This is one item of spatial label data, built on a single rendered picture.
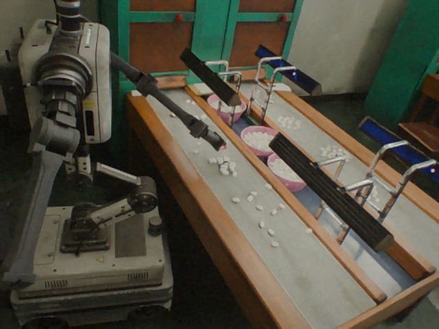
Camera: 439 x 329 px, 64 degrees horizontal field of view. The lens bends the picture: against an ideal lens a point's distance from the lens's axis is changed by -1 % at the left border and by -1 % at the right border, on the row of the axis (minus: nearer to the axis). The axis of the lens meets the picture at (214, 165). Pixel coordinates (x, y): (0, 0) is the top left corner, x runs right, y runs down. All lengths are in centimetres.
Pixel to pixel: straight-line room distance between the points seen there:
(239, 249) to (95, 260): 68
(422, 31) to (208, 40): 245
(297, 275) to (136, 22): 166
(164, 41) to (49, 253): 143
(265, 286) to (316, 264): 28
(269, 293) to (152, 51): 165
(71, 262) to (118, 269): 21
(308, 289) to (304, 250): 19
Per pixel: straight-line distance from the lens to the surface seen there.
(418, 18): 435
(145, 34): 234
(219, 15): 251
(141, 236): 183
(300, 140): 227
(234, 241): 148
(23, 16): 322
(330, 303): 147
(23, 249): 98
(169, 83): 246
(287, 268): 150
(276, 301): 136
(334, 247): 162
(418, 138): 354
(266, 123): 231
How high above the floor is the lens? 187
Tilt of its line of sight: 37 degrees down
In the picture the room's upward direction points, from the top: 10 degrees clockwise
